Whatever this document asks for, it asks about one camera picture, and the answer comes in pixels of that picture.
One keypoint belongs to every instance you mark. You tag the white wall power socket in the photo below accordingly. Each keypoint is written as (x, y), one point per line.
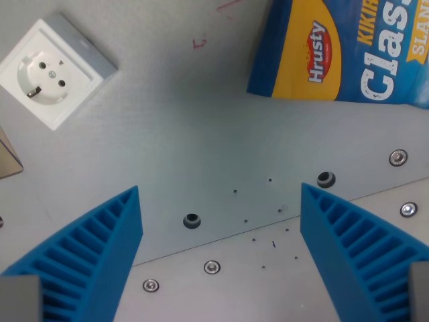
(55, 72)

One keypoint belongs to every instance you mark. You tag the brown cardboard piece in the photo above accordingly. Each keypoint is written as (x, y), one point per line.
(8, 156)

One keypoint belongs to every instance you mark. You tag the silver table screw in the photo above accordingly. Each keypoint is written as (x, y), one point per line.
(398, 157)
(212, 267)
(151, 285)
(409, 209)

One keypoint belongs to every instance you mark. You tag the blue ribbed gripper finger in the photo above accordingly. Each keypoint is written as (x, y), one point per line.
(355, 248)
(83, 255)

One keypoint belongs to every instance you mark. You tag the blue yellow snack bag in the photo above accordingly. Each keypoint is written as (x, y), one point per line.
(338, 50)

